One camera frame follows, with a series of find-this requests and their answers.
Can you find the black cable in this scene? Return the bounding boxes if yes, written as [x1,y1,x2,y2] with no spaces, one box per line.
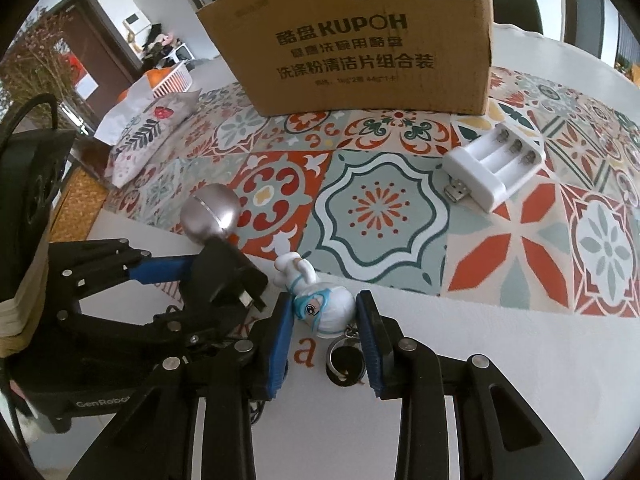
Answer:
[0,94,61,161]

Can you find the yellow woven box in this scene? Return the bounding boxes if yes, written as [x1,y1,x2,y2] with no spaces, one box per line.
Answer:
[50,165,108,243]

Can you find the silver round gadget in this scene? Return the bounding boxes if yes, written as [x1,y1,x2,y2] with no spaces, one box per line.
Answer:
[180,183,242,242]

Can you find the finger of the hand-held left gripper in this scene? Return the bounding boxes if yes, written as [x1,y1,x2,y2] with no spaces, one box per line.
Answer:
[50,239,201,306]
[55,307,261,362]

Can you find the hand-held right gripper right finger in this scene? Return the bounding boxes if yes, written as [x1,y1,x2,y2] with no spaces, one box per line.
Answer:
[356,290,573,480]

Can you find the brown cardboard box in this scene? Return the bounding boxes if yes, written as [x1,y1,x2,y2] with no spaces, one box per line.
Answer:
[195,0,496,117]

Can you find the white shelf with plush toys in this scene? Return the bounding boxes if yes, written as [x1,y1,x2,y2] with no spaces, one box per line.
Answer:
[125,22,193,68]

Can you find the white battery charger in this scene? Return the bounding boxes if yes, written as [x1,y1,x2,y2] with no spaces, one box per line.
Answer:
[443,125,547,212]

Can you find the floral tissue cover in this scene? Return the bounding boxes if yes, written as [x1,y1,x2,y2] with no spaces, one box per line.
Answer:
[95,85,203,188]

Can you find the white figurine keychain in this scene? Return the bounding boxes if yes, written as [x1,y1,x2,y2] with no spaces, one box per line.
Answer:
[275,252,369,387]

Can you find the black power adapter with cable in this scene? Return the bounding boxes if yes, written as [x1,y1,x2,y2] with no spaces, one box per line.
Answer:
[160,236,271,423]

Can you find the dark dining chair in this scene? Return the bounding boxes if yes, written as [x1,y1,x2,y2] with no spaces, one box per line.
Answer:
[490,0,543,36]

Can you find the white fruit basket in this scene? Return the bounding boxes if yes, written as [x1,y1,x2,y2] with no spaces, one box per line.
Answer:
[117,57,193,105]

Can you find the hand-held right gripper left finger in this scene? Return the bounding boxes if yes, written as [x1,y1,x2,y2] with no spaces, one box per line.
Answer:
[67,292,293,480]

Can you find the dried red flowers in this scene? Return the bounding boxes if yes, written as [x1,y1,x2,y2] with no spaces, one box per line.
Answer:
[0,10,81,126]

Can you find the patterned table runner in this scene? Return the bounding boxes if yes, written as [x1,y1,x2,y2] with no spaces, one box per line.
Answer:
[102,62,640,318]

